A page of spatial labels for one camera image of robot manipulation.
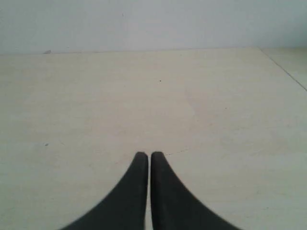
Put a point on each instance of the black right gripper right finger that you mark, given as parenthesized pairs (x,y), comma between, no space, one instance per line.
(173,206)

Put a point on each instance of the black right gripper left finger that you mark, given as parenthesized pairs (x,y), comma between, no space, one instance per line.
(125,205)

